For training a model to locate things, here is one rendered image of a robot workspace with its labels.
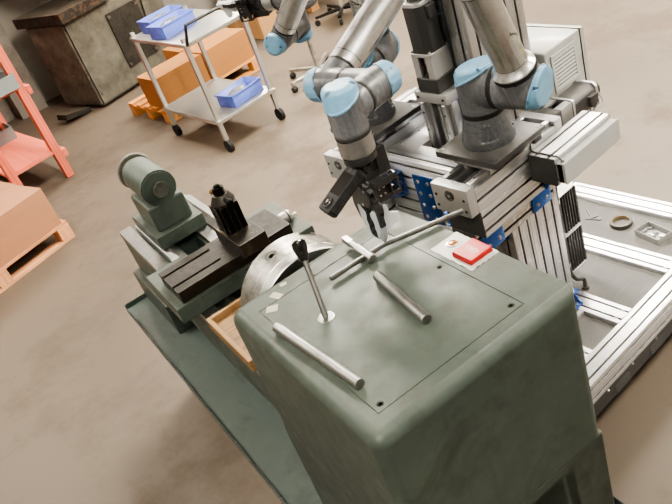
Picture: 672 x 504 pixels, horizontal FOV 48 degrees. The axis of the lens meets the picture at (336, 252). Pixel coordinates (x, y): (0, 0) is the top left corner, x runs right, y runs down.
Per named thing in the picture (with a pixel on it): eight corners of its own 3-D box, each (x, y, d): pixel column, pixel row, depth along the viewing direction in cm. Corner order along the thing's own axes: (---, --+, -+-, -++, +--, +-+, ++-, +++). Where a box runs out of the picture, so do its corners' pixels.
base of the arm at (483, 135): (485, 121, 222) (479, 91, 217) (527, 128, 211) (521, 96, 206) (452, 147, 216) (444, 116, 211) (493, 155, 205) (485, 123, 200)
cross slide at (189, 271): (294, 234, 252) (290, 223, 249) (183, 304, 238) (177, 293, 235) (269, 218, 266) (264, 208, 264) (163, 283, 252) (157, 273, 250)
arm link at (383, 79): (359, 56, 161) (326, 81, 155) (400, 56, 153) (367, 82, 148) (369, 90, 165) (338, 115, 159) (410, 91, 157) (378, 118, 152)
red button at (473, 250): (494, 253, 155) (492, 245, 154) (472, 268, 153) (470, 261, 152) (474, 244, 160) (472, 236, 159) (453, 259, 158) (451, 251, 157)
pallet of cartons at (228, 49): (168, 125, 657) (148, 83, 635) (132, 114, 712) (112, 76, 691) (264, 68, 702) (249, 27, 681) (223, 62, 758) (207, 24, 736)
